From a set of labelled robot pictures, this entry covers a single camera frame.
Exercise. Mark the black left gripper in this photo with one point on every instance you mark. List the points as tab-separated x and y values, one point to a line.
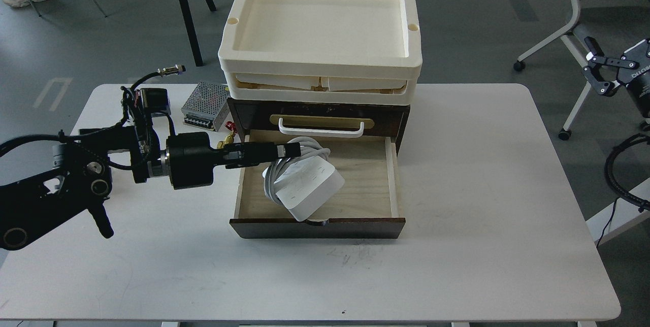
191	159

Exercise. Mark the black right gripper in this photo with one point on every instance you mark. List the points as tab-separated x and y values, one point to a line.
641	78

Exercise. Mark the white power strip with cable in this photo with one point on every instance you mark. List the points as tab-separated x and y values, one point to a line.
304	183

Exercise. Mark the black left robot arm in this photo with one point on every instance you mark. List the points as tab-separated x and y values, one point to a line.
81	179

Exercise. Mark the metal mesh power supply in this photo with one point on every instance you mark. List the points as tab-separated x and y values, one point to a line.
207	106

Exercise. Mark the white office chair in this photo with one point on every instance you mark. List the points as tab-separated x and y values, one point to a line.
597	36

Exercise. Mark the open wooden drawer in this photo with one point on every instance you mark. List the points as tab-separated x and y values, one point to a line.
366	207

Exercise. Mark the cream plastic stacked tray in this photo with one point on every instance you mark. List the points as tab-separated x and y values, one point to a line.
322	51

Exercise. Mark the brass valve red handle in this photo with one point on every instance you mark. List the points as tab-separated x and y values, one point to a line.
230	137

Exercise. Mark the white drawer handle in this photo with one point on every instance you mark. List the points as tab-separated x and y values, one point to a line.
305	132

